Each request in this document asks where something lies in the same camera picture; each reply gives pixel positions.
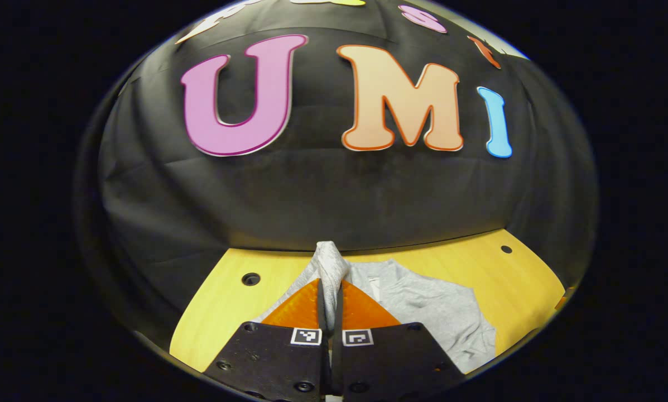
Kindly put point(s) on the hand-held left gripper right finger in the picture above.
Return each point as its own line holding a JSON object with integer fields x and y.
{"x": 389, "y": 357}

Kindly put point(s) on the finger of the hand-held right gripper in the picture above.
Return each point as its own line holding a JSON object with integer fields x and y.
{"x": 562, "y": 300}

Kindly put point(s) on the grey sweatshirt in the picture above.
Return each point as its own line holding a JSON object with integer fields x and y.
{"x": 434, "y": 312}

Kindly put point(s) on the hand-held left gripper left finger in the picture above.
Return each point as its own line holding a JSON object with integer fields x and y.
{"x": 278, "y": 357}

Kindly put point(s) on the black backdrop cloth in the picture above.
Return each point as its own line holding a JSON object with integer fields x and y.
{"x": 311, "y": 195}

